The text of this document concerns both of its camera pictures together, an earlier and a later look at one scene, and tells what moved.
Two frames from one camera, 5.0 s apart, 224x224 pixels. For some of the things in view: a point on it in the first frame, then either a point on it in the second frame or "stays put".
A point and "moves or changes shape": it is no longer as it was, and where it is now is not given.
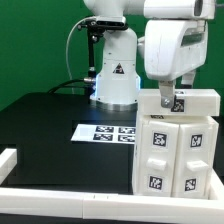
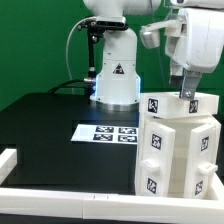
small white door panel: [195, 157] moves or changes shape
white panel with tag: [158, 151] stays put
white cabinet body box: [174, 155] stays put
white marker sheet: [105, 134] stays put
